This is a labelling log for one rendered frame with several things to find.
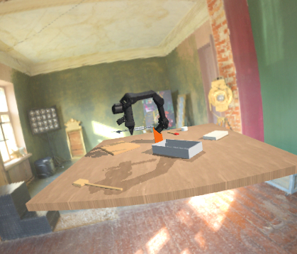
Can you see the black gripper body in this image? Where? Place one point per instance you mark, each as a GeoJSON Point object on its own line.
{"type": "Point", "coordinates": [129, 118]}

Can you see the cream rectangular block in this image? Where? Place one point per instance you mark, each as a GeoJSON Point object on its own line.
{"type": "Point", "coordinates": [215, 135]}

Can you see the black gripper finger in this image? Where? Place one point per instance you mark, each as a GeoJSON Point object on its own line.
{"type": "Point", "coordinates": [131, 128]}

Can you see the grey roasting tin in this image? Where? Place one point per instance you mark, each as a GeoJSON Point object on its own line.
{"type": "Point", "coordinates": [177, 148]}

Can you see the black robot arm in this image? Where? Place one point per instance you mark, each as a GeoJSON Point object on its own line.
{"type": "Point", "coordinates": [131, 98]}

